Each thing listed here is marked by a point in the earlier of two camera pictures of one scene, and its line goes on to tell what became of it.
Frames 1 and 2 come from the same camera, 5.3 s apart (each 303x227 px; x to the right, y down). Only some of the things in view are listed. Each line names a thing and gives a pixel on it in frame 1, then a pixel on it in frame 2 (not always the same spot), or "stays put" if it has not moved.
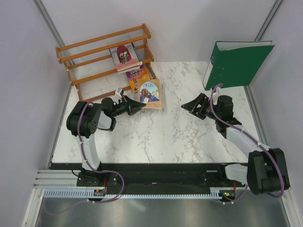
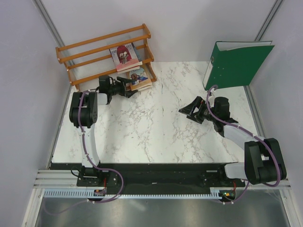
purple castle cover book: [124, 57] stays put
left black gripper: [131, 105] to [125, 93]
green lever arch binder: [235, 63] stays put
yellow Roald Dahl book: [140, 73] to [140, 86]
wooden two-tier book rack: [113, 63] stays put
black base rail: [151, 176] stays put
